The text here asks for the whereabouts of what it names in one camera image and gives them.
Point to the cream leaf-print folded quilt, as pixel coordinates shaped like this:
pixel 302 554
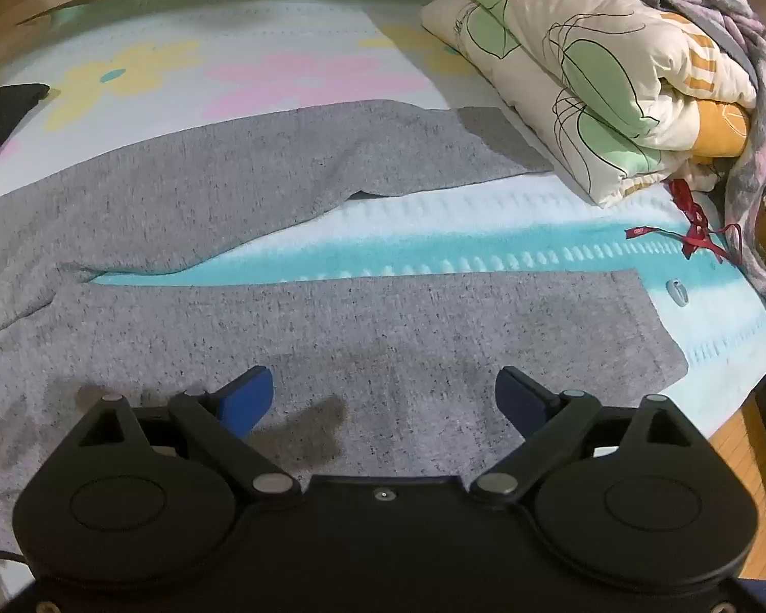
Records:
pixel 587 70

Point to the red ribbon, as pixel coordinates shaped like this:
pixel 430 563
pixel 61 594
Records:
pixel 696 230

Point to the grey purple blanket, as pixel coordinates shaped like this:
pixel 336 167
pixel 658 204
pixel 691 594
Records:
pixel 743 96

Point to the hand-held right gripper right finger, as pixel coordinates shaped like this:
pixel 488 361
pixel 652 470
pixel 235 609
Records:
pixel 522 399

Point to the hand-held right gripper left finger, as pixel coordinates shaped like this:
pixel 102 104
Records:
pixel 247 396

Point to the grey pants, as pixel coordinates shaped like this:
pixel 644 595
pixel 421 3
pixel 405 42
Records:
pixel 332 325

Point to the small white clip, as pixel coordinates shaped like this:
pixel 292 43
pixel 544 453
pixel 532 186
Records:
pixel 676 291

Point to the floral bed sheet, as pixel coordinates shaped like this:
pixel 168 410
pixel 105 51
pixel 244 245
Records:
pixel 357 64

